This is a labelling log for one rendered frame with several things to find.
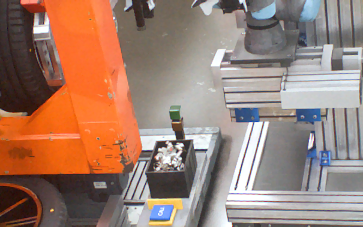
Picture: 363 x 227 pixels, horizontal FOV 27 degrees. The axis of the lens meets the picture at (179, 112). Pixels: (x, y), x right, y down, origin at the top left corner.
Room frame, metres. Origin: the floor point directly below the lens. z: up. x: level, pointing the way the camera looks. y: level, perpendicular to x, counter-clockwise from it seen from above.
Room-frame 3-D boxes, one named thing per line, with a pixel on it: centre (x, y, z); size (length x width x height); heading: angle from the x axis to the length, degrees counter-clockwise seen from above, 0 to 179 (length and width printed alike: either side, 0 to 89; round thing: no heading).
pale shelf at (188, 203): (2.24, 0.07, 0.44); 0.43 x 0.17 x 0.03; 163
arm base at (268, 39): (2.48, -0.35, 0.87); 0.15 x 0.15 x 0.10
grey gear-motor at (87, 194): (2.64, 0.46, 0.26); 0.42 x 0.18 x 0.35; 73
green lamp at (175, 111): (2.43, 0.01, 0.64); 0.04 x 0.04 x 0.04; 73
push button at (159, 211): (2.08, 0.12, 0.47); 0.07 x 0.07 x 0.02; 73
